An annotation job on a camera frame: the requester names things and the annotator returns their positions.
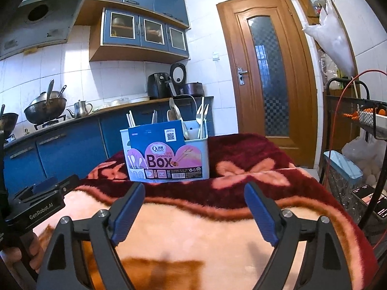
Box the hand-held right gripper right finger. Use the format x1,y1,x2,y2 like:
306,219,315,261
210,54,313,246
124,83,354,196
243,182,353,290

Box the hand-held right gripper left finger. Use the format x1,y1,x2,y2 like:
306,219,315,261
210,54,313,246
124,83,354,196
36,181,146,290

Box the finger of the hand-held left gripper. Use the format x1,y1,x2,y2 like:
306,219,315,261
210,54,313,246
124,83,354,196
14,176,62,201
59,174,82,192

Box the light blue utensil holder box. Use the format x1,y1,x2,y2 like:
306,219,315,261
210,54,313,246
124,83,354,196
120,119,210,182

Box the person's left hand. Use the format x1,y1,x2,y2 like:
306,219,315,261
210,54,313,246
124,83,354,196
0,232,44,278

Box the blue base cabinets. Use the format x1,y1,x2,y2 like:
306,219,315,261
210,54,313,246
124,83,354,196
0,97,215,194

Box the gas stove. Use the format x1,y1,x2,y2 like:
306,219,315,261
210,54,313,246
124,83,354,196
33,115,67,130

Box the red and pink floral blanket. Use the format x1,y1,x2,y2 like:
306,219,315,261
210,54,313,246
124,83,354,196
30,133,380,290

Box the steel kettle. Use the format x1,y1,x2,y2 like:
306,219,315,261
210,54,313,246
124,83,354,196
67,100,93,118

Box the dark pan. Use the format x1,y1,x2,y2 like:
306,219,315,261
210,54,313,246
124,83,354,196
0,112,19,139

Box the metal wok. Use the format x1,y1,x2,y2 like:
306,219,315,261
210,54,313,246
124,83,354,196
24,91,67,124

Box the clear container with blue lid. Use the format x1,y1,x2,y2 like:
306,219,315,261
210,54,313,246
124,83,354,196
323,150,363,212

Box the wooden door with glass pane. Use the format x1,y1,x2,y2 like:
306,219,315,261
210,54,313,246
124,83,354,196
216,0,318,168

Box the black electronic device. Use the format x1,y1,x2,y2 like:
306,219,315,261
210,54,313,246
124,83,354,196
352,184,387,219

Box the clear plastic bag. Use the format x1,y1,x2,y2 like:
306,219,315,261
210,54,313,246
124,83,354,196
342,136,384,170

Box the black metal rack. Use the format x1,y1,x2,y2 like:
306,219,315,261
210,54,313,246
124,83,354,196
320,77,387,242

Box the pile of eggs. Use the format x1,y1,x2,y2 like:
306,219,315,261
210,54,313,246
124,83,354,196
363,157,387,194

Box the black air fryer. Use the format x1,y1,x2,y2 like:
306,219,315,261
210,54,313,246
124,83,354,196
147,72,176,100

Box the carrots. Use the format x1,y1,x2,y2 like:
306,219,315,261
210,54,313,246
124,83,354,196
343,107,387,120

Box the white tray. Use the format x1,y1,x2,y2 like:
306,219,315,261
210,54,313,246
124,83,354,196
358,110,387,124

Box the grey range hood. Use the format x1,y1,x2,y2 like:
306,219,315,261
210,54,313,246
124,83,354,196
0,0,91,61

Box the white plastic bag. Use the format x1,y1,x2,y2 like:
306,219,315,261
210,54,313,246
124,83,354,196
302,6,356,77

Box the white power cable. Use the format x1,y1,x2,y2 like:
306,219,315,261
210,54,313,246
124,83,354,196
175,94,194,121

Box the red cable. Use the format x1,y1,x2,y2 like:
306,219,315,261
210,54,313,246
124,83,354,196
328,69,387,245

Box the blue glass-door wall cabinet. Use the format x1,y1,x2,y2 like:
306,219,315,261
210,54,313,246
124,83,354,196
89,7,190,62

